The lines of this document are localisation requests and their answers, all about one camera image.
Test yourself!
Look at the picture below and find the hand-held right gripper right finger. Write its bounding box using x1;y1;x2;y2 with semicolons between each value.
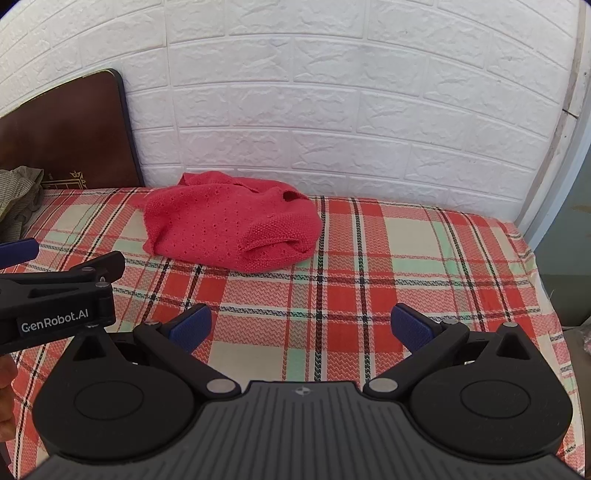
390;304;539;398

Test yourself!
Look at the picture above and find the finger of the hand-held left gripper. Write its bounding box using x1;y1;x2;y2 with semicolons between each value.
0;239;40;268
0;251;125;319

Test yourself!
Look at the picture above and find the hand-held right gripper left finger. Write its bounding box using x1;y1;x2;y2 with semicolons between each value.
65;304;242;398

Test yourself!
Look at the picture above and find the red knitted sweater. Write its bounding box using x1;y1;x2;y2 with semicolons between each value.
141;171;323;274

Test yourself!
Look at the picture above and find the person's left hand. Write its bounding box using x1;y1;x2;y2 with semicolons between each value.
0;355;18;445

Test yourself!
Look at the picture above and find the olive grey garment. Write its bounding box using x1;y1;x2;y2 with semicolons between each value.
0;167;45;237

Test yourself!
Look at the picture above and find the plaid bed sheet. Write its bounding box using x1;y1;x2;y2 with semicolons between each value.
0;186;581;480

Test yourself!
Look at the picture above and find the brown headboard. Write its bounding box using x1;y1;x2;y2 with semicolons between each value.
0;68;147;191

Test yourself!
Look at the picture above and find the white door frame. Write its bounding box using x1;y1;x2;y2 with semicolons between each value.
512;69;591;252

